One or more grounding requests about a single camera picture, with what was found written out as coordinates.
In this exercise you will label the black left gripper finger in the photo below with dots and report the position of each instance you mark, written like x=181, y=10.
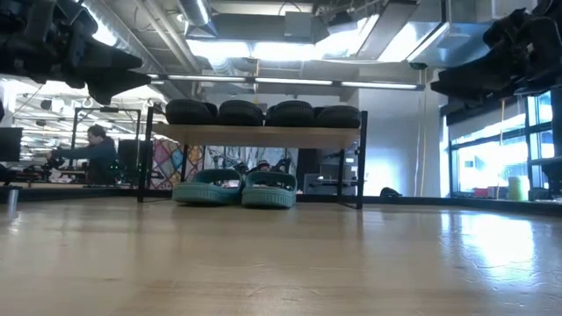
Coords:
x=110, y=85
x=110, y=57

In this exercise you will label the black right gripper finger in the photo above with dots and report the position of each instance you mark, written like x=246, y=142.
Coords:
x=470, y=83
x=507, y=33

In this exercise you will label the green rubber slide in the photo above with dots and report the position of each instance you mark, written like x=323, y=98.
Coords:
x=206, y=193
x=268, y=196

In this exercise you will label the background black robot arm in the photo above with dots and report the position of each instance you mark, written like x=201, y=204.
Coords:
x=41, y=169

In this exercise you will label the person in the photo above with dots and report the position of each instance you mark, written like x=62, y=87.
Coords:
x=98, y=153
x=263, y=165

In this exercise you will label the colourful patchwork quilt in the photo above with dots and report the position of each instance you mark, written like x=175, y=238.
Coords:
x=171, y=162

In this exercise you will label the small red box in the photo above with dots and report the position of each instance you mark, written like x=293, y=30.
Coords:
x=480, y=192

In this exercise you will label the yellow-green cylinder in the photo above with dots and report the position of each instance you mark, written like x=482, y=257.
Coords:
x=516, y=188

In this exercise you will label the black monitor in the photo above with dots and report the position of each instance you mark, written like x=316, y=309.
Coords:
x=11, y=145

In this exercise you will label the black rounded object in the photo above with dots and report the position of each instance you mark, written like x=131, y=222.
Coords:
x=391, y=192

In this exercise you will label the grey ceiling junction box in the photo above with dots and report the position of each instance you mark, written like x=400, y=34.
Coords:
x=298, y=24

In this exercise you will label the grey storage box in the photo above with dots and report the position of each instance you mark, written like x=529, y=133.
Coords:
x=318, y=184

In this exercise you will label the ribbed silver air duct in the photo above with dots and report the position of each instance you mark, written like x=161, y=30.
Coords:
x=131, y=48

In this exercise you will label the small ceiling security camera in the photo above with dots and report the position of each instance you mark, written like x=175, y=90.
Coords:
x=418, y=66

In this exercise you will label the large window with black frame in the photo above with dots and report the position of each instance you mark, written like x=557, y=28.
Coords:
x=492, y=167

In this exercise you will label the smooth silver air duct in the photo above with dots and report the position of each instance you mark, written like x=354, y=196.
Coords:
x=197, y=15

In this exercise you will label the silver metal post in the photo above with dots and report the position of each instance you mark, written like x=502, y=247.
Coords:
x=13, y=202

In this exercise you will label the wooden shelf with black frame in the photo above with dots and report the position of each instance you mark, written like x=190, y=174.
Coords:
x=263, y=136

